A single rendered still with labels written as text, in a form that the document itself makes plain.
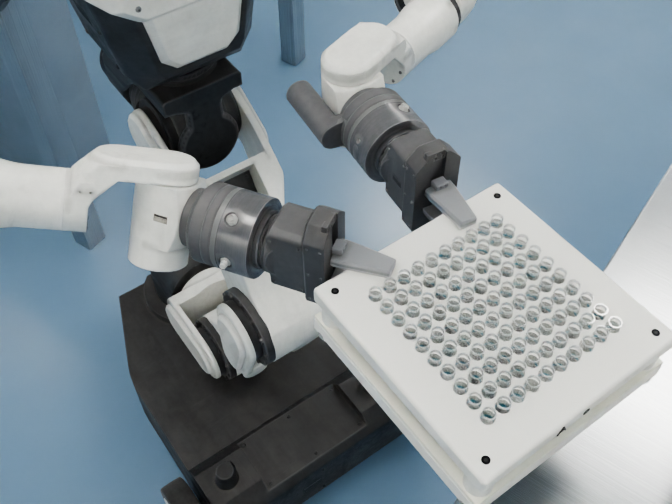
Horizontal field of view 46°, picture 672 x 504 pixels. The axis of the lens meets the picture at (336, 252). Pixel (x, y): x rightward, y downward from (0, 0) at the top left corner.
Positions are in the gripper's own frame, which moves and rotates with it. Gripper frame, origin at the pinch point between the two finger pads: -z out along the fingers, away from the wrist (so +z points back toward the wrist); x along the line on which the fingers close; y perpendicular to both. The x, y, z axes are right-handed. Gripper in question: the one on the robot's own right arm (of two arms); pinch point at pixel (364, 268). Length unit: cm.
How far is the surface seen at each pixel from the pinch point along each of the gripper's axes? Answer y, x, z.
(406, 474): -28, 105, -1
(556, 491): 6.8, 18.2, -24.5
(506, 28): -199, 103, 20
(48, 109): -59, 55, 99
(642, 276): -25.5, 17.9, -28.6
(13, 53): -56, 38, 100
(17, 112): -72, 74, 125
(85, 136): -83, 88, 115
